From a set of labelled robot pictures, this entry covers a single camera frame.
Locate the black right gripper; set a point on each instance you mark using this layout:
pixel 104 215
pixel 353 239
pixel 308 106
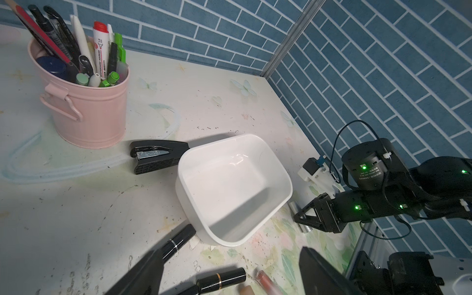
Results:
pixel 332 215

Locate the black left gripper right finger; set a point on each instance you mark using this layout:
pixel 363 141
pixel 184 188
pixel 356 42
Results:
pixel 319 277

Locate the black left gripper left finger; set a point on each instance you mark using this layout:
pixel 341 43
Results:
pixel 144 278

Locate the silver lipstick tube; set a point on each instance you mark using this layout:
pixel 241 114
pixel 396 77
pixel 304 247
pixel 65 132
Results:
pixel 295 209

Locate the black lipstick silver band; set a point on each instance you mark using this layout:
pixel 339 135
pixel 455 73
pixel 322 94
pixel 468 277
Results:
pixel 177 242

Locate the pink lip gloss tube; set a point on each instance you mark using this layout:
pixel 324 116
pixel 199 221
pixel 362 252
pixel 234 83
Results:
pixel 267 284

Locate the white plastic storage box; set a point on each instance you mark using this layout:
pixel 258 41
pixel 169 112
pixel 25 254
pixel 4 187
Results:
pixel 229 188

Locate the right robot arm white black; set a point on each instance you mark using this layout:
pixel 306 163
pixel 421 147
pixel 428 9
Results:
pixel 441 187

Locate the black lipstick gold band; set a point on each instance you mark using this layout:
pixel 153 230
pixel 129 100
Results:
pixel 216 282

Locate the beige concealer tube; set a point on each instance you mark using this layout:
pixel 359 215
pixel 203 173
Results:
pixel 246 290

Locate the black stapler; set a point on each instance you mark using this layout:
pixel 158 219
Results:
pixel 153 155

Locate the pink metal pen bucket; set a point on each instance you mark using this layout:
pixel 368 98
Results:
pixel 87 117

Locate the red white marker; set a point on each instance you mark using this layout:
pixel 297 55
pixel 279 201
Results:
pixel 101 45

